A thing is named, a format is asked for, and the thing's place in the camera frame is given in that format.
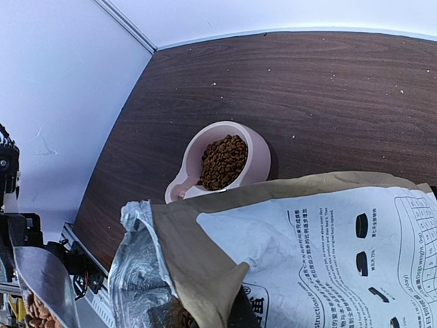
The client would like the brown dog food bag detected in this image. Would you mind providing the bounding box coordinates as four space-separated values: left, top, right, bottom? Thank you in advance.
109 172 436 327

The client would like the metal food scoop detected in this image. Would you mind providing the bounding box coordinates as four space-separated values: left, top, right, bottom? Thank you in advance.
13 246 81 327

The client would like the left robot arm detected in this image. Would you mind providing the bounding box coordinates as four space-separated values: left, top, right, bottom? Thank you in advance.
1 125 20 214

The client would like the pink double pet feeder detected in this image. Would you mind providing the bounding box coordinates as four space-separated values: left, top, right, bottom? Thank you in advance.
165 121 271 204

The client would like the brown kibble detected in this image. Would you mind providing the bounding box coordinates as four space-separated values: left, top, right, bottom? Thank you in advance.
197 135 249 191

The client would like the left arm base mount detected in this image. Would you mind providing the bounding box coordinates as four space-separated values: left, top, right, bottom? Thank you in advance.
44 238 104 301

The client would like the left aluminium table rail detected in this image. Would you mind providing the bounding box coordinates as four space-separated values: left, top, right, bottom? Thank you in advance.
60 223 115 328

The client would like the left rear aluminium post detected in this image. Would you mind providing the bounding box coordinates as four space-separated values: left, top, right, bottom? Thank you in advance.
93 0 158 55

